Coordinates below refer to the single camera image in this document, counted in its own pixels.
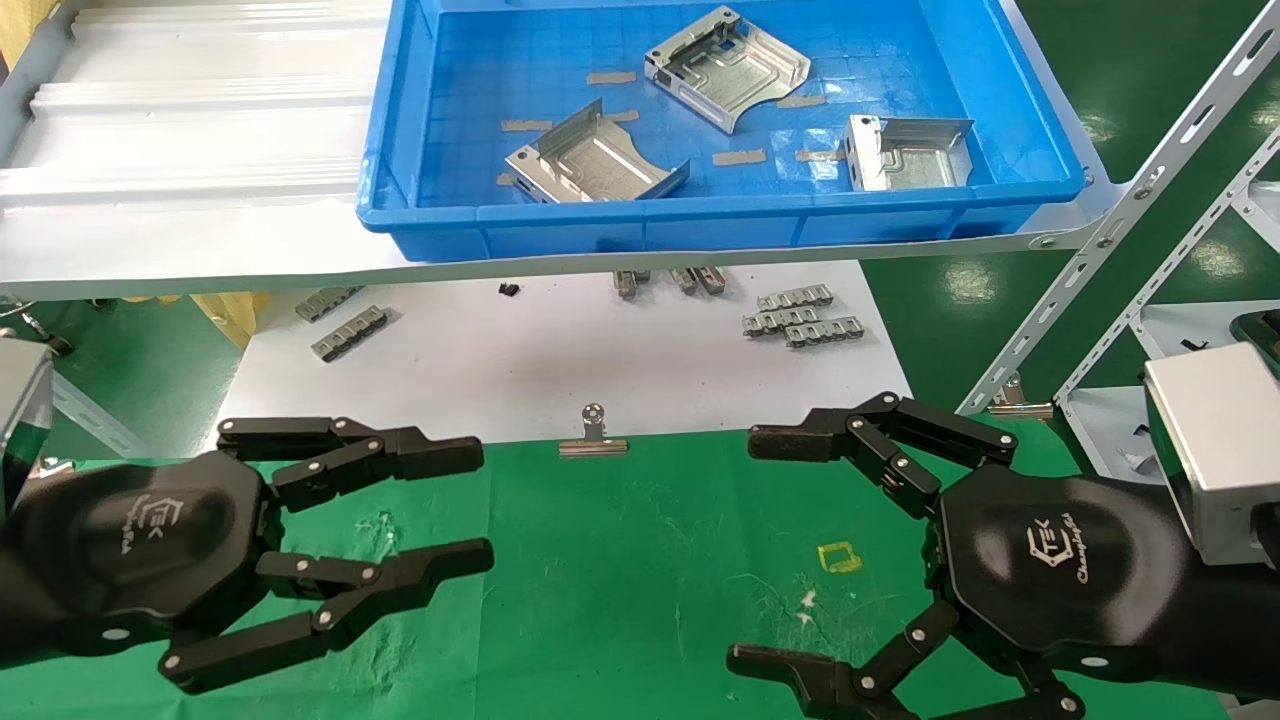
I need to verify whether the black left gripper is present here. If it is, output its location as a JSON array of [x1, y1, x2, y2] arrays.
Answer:
[[8, 416, 495, 695]]

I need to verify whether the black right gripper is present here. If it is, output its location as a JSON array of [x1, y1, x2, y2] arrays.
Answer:
[[727, 391, 1192, 720]]

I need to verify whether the bent sheet metal part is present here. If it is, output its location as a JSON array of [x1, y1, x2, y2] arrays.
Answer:
[[505, 99, 691, 204], [645, 5, 811, 134], [838, 115, 976, 192]]

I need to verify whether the white flat board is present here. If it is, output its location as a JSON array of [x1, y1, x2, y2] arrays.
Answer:
[[205, 262, 913, 451]]

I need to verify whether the green table mat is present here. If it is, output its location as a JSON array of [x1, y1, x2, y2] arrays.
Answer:
[[0, 415, 1231, 720]]

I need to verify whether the silver binder clip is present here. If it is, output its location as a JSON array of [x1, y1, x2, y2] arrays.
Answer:
[[558, 402, 630, 459], [988, 373, 1055, 420]]

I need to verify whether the grey metal floor bar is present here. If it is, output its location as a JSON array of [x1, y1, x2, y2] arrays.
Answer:
[[48, 372, 151, 459]]

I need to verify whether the blue plastic bin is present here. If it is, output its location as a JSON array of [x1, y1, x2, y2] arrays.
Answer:
[[357, 0, 1088, 263]]

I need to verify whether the white corrugated plastic sheet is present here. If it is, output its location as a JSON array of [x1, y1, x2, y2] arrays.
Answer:
[[0, 0, 393, 211]]

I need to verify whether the yellow cardboard piece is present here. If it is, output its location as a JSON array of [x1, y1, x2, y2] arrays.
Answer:
[[0, 0, 59, 71]]

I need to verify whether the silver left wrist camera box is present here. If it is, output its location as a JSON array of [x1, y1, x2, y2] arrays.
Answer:
[[0, 338, 53, 491]]

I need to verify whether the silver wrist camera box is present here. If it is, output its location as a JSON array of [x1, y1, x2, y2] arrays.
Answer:
[[1143, 343, 1280, 568], [0, 338, 53, 491]]

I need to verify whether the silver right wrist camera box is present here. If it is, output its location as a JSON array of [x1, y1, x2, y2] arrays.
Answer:
[[1143, 343, 1280, 568]]

